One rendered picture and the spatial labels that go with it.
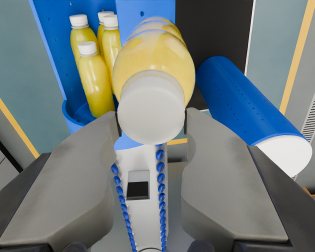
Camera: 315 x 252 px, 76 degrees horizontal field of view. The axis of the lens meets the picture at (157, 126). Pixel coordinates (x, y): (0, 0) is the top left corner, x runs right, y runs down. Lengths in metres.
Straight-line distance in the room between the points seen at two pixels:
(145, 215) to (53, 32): 1.04
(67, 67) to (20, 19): 1.24
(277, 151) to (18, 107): 1.97
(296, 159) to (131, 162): 0.67
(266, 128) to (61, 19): 0.74
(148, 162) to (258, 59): 1.28
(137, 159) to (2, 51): 1.39
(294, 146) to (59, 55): 0.82
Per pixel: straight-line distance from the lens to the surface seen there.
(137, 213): 1.28
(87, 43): 0.51
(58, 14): 0.58
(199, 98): 1.67
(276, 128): 0.86
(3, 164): 2.47
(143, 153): 0.89
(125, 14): 0.35
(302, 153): 0.95
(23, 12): 1.78
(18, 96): 2.09
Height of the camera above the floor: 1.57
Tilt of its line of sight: 53 degrees down
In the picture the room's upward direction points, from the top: 176 degrees clockwise
